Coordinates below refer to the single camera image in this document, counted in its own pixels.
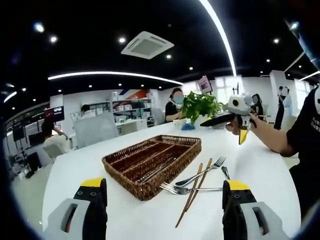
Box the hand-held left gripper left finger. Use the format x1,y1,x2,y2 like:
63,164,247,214
42,177,109,240

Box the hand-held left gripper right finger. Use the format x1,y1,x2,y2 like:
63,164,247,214
221,179,291,240

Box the silver fork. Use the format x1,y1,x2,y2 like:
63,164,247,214
159,181,224,196
174,156,228,187

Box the brown wooden chopstick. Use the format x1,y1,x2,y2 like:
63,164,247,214
183,162,204,218
174,157,213,228

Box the brown wicker storage tray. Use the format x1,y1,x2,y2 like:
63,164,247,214
101,134,203,202

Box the white storage shelf with boxes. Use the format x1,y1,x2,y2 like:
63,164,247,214
87,91,156,118

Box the person's right hand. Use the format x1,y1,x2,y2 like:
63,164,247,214
225,111,263,136

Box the green potted plant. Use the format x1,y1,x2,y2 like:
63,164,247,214
181,91,226,130

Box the pink hanging sign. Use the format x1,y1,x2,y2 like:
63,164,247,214
197,75,213,94

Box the white office chair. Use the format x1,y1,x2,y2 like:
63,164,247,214
42,143,66,163
152,107,166,126

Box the person's black shirt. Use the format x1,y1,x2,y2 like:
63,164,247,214
279,84,320,223

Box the white chest device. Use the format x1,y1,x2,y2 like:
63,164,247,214
313,84,320,111

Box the straight ceiling light strip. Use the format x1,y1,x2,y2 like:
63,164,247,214
199,0,238,77

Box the grey mesh office chair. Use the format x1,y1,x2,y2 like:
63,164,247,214
73,113,120,149

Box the white office desk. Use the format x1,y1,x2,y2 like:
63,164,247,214
114,118,148,136

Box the computer monitor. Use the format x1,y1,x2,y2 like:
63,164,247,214
27,132,47,147

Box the white ceiling air conditioner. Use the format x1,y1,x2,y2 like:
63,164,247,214
120,30,175,60

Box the black screen on stand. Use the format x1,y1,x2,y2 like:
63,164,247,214
12,124,26,141

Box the curved ceiling light strip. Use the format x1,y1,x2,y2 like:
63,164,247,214
47,71,185,86

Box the round ceiling spotlights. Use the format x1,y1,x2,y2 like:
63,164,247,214
4,21,316,93

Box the wall screen with red picture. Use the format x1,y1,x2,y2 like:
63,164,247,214
43,106,65,121

